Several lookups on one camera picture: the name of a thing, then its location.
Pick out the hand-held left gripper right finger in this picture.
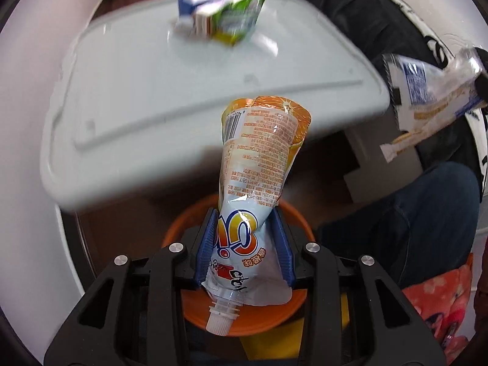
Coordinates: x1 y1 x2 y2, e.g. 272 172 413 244
269 210 447 366

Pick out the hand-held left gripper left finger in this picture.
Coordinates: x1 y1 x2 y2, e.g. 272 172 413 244
43 208 222 366

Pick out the clear plastic wrapper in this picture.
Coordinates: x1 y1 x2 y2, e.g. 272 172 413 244
379 48 488 163

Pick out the orange plastic bin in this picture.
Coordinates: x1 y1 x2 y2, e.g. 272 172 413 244
162 194 315 337

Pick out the orange drink pouch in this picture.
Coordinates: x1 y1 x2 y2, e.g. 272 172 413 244
201 95 312 335

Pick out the yellow plastic stool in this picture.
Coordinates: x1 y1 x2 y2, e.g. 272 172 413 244
238 295 350 353

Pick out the person's leg in jeans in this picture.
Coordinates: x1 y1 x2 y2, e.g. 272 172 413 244
316 162 481 286

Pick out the orange floral slipper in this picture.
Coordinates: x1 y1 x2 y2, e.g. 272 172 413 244
402 253 475 364

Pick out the white plastic storage box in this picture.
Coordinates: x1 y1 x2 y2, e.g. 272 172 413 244
40 0 425 214

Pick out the green snack packet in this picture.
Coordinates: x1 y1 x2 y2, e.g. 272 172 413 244
210 0 269 47

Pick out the blue white carton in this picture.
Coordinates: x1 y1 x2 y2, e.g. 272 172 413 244
173 0 220 41

